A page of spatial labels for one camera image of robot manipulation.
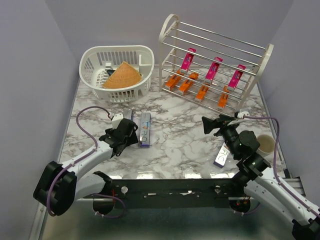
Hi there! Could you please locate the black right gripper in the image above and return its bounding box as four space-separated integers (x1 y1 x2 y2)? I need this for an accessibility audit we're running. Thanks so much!
202 113 241 158

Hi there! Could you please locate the silver Rio toothpaste box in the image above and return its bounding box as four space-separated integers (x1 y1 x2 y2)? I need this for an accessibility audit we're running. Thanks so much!
123 109 134 121
139 112 151 148
213 143 230 168

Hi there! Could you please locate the orange toothpaste box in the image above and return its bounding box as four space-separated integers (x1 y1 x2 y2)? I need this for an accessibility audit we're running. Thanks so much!
194 85 209 103
164 68 184 91
178 72 199 96
217 85 229 108

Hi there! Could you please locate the pink toothpaste box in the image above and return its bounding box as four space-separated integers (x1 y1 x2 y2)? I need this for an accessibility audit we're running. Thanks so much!
204 57 223 85
227 64 246 91
180 48 196 75

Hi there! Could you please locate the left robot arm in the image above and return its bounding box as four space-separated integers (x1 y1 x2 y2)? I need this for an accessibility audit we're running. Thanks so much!
33 118 138 217

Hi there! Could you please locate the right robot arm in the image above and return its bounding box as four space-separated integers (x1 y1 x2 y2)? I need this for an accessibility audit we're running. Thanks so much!
201 112 320 240

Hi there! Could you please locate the cream metal shelf rack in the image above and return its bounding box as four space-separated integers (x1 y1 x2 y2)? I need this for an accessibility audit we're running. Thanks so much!
158 14 274 115

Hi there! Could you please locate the woven orange conical hat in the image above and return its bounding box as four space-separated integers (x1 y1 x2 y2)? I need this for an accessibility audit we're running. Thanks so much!
102 61 142 89

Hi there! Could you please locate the beige paper cup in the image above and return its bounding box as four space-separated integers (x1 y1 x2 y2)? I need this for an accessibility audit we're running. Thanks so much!
256 134 276 157

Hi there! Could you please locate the dark object in basket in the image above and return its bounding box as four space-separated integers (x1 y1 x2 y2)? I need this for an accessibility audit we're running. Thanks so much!
106 69 115 77

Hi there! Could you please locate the white plastic basket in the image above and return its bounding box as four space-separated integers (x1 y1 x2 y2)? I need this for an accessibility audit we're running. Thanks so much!
79 45 155 103

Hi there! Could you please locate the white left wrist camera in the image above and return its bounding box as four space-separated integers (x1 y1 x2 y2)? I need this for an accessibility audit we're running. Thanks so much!
111 113 124 129

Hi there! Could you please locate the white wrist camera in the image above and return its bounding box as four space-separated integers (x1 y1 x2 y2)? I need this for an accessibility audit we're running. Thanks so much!
111 113 124 129
234 108 250 119

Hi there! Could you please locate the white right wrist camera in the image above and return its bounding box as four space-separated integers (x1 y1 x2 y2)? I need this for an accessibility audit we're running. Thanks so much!
234 108 250 119

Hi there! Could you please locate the black mounting base rail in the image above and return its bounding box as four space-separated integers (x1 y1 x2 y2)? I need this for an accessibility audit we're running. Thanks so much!
82 178 261 210

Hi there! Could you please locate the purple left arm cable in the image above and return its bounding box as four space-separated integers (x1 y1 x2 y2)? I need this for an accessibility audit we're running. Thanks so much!
46 105 127 219

